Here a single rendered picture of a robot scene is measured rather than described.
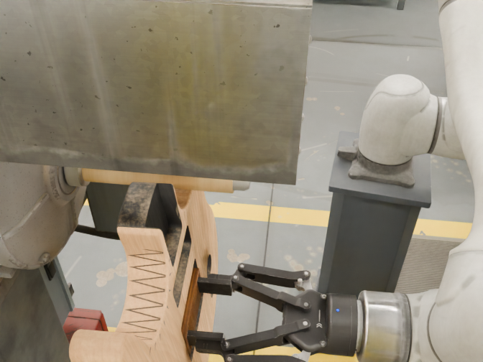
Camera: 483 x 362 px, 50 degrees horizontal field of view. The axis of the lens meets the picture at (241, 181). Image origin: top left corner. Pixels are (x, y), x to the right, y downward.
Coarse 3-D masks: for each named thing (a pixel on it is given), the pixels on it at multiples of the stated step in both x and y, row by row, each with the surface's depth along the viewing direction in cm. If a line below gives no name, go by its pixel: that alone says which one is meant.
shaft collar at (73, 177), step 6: (66, 168) 60; (72, 168) 60; (78, 168) 60; (66, 174) 61; (72, 174) 60; (78, 174) 60; (66, 180) 61; (72, 180) 61; (78, 180) 61; (84, 180) 62; (78, 186) 62; (84, 186) 62
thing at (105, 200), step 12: (96, 192) 92; (108, 192) 92; (120, 192) 92; (96, 204) 94; (108, 204) 94; (120, 204) 94; (96, 216) 96; (108, 216) 96; (84, 228) 100; (96, 228) 99; (108, 228) 98
